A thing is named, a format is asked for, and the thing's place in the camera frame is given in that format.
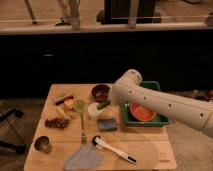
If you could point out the green pepper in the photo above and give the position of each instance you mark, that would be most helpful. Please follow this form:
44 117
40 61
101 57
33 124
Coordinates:
103 104

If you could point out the dark purple bowl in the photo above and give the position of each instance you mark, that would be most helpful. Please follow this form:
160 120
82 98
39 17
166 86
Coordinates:
100 92

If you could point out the green plastic tray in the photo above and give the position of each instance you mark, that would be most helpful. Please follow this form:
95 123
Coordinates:
158 121

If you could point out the dark sausage toy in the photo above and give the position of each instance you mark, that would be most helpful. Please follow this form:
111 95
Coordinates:
60 100

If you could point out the orange yellow toy fruit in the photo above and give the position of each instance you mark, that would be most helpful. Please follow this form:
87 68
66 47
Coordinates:
69 104

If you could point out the yellow corn toy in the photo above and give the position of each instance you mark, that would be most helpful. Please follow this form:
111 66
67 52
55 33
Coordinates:
62 113

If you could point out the white round container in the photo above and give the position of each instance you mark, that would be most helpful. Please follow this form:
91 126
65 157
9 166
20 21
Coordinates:
93 111

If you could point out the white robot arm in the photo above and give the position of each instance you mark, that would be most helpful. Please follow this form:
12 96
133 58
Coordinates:
196 114

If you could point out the metal cup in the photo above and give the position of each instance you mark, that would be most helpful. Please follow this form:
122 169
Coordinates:
43 144

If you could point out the orange bowl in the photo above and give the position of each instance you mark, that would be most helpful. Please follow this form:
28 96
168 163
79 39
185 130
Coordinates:
141 113

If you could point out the grey cloth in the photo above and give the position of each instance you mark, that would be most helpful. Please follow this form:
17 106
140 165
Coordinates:
86 157

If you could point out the white handled dish brush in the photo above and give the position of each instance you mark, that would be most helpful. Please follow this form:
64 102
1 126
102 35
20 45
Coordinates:
97 140

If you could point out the blue sponge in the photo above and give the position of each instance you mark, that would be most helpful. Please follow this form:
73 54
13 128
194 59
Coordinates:
107 124

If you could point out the bunch of dark grapes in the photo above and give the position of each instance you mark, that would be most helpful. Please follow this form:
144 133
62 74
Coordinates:
59 123

